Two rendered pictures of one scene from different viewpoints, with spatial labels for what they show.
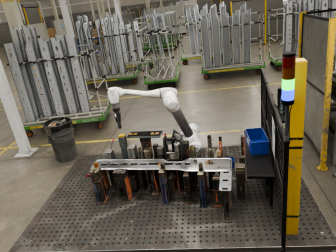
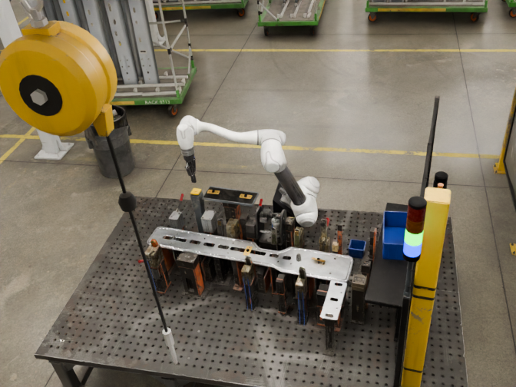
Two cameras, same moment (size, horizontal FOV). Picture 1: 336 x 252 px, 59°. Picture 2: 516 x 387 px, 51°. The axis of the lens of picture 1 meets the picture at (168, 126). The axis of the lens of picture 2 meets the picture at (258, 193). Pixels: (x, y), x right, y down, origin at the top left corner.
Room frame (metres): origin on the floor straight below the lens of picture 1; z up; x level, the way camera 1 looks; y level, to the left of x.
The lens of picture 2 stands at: (-0.03, -0.32, 3.38)
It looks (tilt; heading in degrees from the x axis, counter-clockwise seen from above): 37 degrees down; 8
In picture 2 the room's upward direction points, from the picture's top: 6 degrees counter-clockwise
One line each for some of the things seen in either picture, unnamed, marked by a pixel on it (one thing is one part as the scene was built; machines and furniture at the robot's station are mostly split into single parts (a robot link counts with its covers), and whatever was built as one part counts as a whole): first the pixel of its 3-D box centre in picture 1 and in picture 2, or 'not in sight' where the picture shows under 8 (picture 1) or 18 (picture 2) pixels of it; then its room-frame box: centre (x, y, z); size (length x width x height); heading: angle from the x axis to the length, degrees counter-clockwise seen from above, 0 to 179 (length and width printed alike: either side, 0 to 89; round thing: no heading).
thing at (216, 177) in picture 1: (217, 190); (323, 305); (2.16, -0.35, 0.84); 0.11 x 0.10 x 0.28; 165
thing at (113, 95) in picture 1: (113, 94); (185, 134); (2.94, 0.51, 1.61); 0.13 x 0.11 x 0.16; 4
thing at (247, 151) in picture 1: (257, 151); (394, 250); (2.44, -0.80, 1.02); 0.90 x 0.22 x 0.03; 165
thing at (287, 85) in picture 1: (288, 83); (413, 234); (1.60, -0.71, 1.90); 0.07 x 0.07 x 0.06
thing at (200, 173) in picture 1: (202, 188); (302, 299); (2.18, -0.22, 0.87); 0.12 x 0.09 x 0.35; 165
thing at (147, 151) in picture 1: (150, 165); (235, 243); (2.67, 0.24, 0.89); 0.13 x 0.11 x 0.38; 165
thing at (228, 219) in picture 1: (226, 204); (329, 332); (1.95, -0.38, 0.84); 0.11 x 0.06 x 0.29; 165
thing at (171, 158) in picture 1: (175, 157); (272, 238); (2.65, -0.03, 0.94); 0.18 x 0.13 x 0.49; 75
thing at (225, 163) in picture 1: (158, 164); (244, 251); (2.48, 0.14, 1.00); 1.38 x 0.22 x 0.02; 75
